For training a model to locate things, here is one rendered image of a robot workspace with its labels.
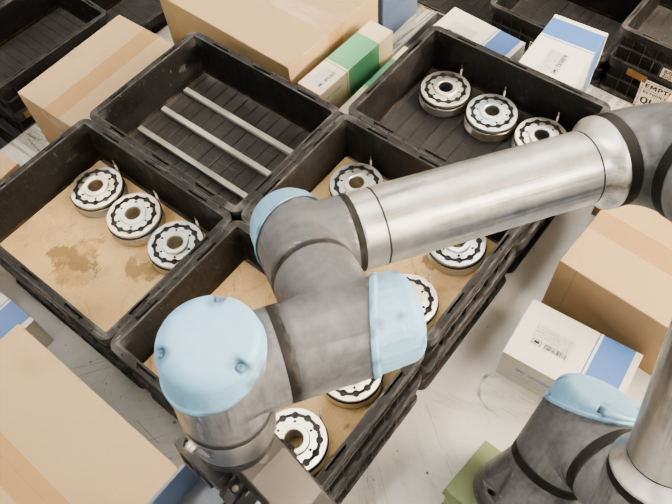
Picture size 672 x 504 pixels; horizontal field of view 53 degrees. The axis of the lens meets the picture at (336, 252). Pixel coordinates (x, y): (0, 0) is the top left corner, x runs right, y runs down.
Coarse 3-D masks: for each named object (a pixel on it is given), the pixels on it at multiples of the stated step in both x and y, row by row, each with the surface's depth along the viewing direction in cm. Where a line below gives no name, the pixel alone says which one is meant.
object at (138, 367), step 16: (240, 224) 115; (224, 240) 114; (208, 256) 113; (128, 352) 104; (144, 368) 102; (416, 368) 102; (400, 384) 99; (384, 400) 97; (368, 416) 96; (352, 432) 95; (352, 448) 95; (336, 464) 93; (320, 480) 92
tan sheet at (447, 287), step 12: (336, 168) 133; (324, 180) 132; (384, 180) 131; (312, 192) 130; (324, 192) 130; (396, 264) 121; (408, 264) 121; (420, 264) 121; (420, 276) 119; (432, 276) 119; (444, 276) 119; (456, 276) 119; (468, 276) 119; (444, 288) 118; (456, 288) 118; (444, 300) 117
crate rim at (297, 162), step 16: (336, 128) 126; (368, 128) 125; (320, 144) 124; (400, 144) 123; (304, 160) 122; (432, 160) 120; (288, 176) 120; (512, 240) 111; (496, 256) 109; (480, 272) 108; (464, 288) 106; (464, 304) 106; (448, 320) 104; (432, 336) 102
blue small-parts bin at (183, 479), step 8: (184, 464) 74; (176, 472) 73; (184, 472) 74; (192, 472) 76; (168, 480) 73; (176, 480) 74; (184, 480) 76; (192, 480) 78; (200, 480) 79; (160, 488) 73; (168, 488) 73; (176, 488) 75; (184, 488) 77; (192, 488) 79; (200, 488) 79; (208, 488) 79; (160, 496) 73; (168, 496) 75; (176, 496) 76; (184, 496) 78; (192, 496) 78; (200, 496) 78; (208, 496) 78; (216, 496) 78
